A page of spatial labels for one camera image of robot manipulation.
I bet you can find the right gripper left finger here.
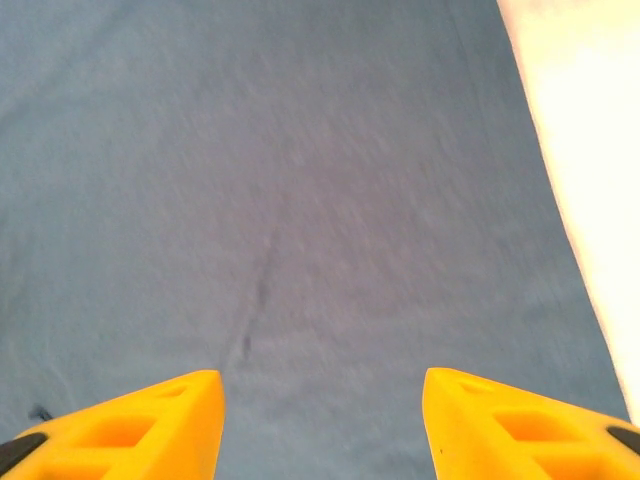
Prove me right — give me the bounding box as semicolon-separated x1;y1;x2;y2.
0;368;225;480

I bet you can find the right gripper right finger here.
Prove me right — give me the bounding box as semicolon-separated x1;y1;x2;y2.
422;366;640;480

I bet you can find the blue t-shirt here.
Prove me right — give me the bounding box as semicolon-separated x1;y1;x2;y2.
0;0;632;480

